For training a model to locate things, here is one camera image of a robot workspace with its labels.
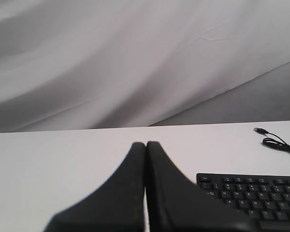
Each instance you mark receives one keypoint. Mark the white draped backdrop cloth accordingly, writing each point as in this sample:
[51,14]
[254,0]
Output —
[82,64]

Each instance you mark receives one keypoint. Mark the black computer keyboard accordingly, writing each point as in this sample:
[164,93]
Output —
[265,198]

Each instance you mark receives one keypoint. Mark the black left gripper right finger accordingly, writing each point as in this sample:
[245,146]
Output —
[176,204]

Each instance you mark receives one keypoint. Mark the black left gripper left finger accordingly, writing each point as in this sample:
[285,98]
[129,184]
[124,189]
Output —
[116,206]

